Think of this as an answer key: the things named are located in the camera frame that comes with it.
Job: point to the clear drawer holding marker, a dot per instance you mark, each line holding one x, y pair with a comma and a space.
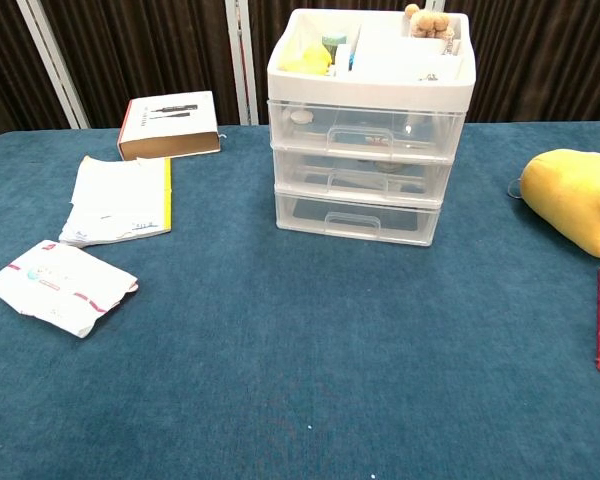
300, 215

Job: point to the clear plastic drawer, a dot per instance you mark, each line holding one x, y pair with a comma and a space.
430, 180

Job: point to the clear drawer with round item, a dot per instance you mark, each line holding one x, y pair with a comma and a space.
430, 135

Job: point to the blue felt table cover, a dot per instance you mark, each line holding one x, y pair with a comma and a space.
300, 350

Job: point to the white round item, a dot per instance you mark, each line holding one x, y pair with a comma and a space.
301, 117

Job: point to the white product box brown side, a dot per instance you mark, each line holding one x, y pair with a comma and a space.
170, 120

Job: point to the yellow rubber duck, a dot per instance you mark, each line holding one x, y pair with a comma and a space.
310, 60

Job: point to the white notebook yellow spine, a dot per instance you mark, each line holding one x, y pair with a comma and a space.
120, 200

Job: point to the green cube eraser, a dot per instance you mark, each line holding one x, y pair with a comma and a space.
333, 39

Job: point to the metal binder clips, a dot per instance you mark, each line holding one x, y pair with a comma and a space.
428, 77

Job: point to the white tissue pack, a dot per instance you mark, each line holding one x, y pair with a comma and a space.
60, 285

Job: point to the small tan teddy bear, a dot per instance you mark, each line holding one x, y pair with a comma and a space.
430, 22

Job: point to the yellow plush toy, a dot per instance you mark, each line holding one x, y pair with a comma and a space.
575, 200

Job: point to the clear plastic drawer unit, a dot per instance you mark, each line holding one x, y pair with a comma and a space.
370, 95

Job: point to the white screen frame post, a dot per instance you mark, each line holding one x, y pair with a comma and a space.
55, 65
437, 4
242, 65

